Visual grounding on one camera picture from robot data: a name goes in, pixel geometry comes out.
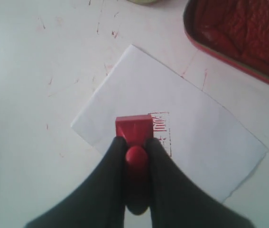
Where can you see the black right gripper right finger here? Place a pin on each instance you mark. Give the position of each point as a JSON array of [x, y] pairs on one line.
[[176, 202]]

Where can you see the white paper sheet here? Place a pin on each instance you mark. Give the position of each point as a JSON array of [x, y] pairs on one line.
[[204, 139]]

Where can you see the red rubber stamp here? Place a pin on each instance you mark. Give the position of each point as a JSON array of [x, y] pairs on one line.
[[136, 130]]

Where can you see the red ink pad tin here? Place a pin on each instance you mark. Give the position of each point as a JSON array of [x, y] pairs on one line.
[[235, 32]]

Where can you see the gold tin lid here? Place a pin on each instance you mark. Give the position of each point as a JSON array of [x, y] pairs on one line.
[[143, 2]]

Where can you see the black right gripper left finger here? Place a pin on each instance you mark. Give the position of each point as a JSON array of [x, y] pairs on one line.
[[98, 202]]

